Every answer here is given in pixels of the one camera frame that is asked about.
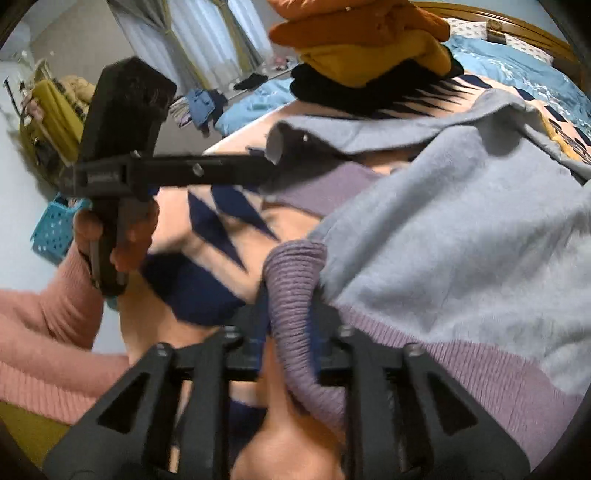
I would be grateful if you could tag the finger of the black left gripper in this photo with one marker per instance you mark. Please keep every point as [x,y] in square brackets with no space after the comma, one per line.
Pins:
[186,170]

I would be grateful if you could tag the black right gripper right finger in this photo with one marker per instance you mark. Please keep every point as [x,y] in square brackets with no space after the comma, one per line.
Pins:
[405,416]

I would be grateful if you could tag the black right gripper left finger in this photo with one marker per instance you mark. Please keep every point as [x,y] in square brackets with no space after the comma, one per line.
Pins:
[169,417]

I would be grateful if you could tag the grey purple yellow knit cardigan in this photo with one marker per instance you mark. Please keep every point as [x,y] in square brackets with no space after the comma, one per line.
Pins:
[469,234]

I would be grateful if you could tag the blue clothes on floor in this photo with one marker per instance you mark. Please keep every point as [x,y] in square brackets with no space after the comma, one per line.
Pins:
[200,108]

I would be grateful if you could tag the yellow chair with clothes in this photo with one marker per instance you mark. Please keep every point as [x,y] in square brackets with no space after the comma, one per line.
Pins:
[52,118]

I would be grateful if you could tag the left hand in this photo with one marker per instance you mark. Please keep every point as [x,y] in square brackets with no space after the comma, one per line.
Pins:
[129,252]

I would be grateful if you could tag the orange navy patterned blanket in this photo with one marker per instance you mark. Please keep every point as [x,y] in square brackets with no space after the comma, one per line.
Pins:
[207,259]

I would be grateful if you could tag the grey window curtains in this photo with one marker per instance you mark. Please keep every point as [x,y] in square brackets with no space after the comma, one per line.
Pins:
[207,44]

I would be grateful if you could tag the blue plastic basket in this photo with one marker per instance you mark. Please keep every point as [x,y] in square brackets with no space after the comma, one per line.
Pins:
[53,234]

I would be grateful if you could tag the orange folded garment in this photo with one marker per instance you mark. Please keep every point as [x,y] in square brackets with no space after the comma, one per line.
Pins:
[308,24]

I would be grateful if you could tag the mustard yellow folded garment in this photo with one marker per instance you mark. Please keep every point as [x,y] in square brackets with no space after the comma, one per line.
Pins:
[356,65]

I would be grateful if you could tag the blue floral duvet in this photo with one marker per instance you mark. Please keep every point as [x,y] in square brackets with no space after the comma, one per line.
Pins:
[482,61]

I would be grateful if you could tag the wooden bed headboard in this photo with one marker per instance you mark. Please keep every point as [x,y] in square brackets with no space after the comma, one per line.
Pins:
[565,59]

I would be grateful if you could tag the right patterned pillow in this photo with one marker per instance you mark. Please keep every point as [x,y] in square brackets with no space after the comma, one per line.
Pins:
[528,49]

